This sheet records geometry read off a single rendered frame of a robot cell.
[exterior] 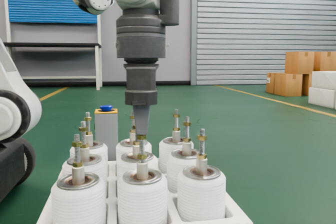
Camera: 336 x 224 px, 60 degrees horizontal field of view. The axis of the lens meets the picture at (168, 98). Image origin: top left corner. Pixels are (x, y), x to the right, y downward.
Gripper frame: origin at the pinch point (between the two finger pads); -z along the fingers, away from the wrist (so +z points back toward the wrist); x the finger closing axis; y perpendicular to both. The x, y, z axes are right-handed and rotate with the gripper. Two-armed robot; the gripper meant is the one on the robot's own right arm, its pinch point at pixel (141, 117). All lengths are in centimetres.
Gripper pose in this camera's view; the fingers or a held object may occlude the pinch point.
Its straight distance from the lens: 54.7
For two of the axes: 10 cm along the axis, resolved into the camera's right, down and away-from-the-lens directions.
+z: 0.0, -9.9, -1.2
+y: 10.0, -0.1, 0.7
